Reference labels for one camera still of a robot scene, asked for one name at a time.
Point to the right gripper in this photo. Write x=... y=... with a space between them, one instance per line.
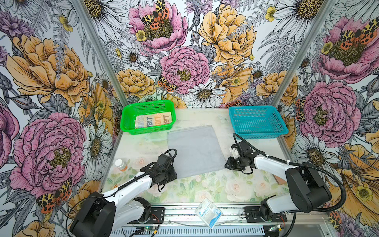
x=230 y=161

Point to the left aluminium frame post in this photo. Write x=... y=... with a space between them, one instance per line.
x=93 y=36

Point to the teal plastic basket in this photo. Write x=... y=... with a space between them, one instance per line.
x=257 y=122

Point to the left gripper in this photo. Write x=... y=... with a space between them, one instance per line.
x=172 y=176

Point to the small orange cap bottle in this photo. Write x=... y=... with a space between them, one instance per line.
x=121 y=165

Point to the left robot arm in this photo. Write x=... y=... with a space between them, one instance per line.
x=100 y=214

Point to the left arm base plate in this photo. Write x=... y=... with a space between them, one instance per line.
x=156 y=216

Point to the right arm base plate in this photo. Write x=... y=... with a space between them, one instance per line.
x=255 y=214

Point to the plain grey towel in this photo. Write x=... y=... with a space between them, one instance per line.
x=198 y=151

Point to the brown square patch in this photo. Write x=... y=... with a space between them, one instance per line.
x=280 y=181

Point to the green plastic basket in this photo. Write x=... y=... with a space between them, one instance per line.
x=130 y=112

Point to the white blue packet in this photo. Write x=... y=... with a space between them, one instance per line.
x=209 y=213

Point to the aluminium front rail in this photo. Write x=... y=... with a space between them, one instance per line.
x=184 y=215

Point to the right aluminium frame post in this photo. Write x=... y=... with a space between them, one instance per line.
x=318 y=23

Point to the aluminium frame post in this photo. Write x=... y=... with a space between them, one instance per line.
x=93 y=36
x=318 y=23

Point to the grey patterned towel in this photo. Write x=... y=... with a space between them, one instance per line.
x=150 y=120

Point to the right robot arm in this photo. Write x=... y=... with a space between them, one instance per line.
x=307 y=190

